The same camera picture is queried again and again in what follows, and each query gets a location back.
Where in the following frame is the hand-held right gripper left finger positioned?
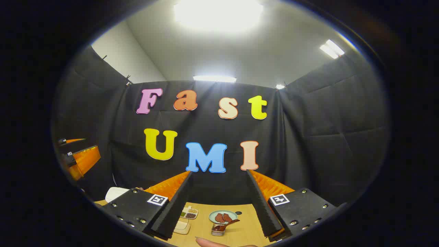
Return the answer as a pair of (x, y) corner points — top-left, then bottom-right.
(101, 170), (192, 240)

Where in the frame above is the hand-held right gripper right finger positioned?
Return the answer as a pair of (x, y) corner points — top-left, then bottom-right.
(245, 169), (338, 242)

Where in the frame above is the pale green plate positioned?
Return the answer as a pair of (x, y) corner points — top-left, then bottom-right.
(209, 210), (238, 224)

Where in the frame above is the white rice cooker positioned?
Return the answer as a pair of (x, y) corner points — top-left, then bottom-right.
(105, 187), (130, 203)

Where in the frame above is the dark wooden spoon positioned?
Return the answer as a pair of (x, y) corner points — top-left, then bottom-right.
(213, 219), (240, 232)

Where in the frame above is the black backdrop cloth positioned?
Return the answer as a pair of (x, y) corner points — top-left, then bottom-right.
(51, 45), (391, 206)

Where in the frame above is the large bright ceiling light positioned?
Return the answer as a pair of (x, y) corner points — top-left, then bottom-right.
(173, 0), (264, 33)

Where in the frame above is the cream tray of rice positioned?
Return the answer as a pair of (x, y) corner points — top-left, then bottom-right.
(173, 219), (191, 235)

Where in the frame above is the white divided grain dish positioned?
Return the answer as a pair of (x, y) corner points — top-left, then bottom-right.
(181, 206), (199, 220)

